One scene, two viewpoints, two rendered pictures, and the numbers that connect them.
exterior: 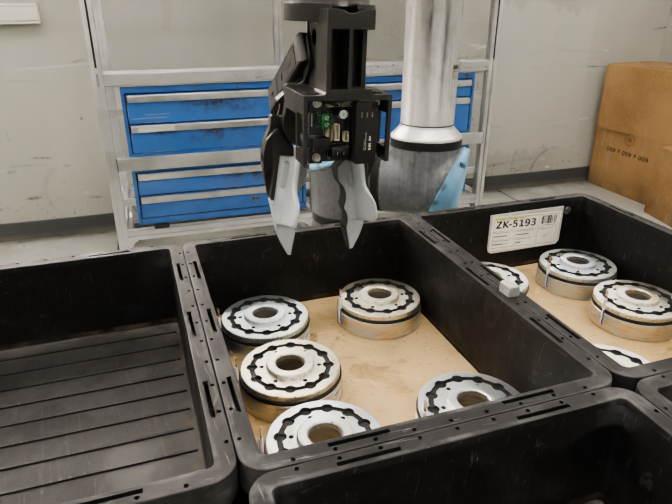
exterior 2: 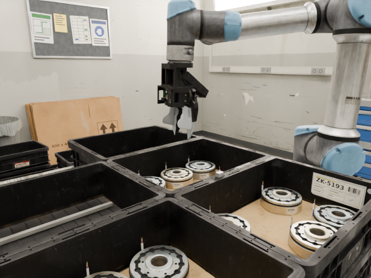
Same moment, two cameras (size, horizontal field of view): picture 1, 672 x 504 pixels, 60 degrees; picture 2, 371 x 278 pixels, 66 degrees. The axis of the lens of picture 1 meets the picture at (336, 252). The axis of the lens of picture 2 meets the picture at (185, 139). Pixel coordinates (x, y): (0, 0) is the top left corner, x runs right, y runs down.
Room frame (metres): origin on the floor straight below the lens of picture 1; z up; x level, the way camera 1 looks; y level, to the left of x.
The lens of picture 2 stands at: (0.20, -0.74, 1.20)
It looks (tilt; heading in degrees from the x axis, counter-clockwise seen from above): 15 degrees down; 67
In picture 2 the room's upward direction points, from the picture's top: straight up
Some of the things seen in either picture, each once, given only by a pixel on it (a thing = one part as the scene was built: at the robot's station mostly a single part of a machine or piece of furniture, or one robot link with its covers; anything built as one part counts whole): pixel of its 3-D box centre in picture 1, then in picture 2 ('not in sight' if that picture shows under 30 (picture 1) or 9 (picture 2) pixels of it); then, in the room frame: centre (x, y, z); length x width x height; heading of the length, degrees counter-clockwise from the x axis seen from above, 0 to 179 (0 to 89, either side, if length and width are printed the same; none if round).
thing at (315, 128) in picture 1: (330, 85); (177, 85); (0.48, 0.00, 1.14); 0.09 x 0.08 x 0.12; 19
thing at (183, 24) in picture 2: not in sight; (182, 23); (0.50, 0.00, 1.30); 0.09 x 0.08 x 0.11; 162
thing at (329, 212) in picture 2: (577, 261); (338, 214); (0.74, -0.34, 0.86); 0.05 x 0.05 x 0.01
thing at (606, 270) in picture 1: (577, 264); (338, 216); (0.74, -0.34, 0.86); 0.10 x 0.10 x 0.01
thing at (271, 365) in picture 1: (290, 364); (176, 172); (0.49, 0.05, 0.86); 0.05 x 0.05 x 0.01
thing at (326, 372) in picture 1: (290, 368); (176, 174); (0.49, 0.05, 0.86); 0.10 x 0.10 x 0.01
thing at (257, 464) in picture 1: (353, 307); (191, 161); (0.52, -0.02, 0.92); 0.40 x 0.30 x 0.02; 19
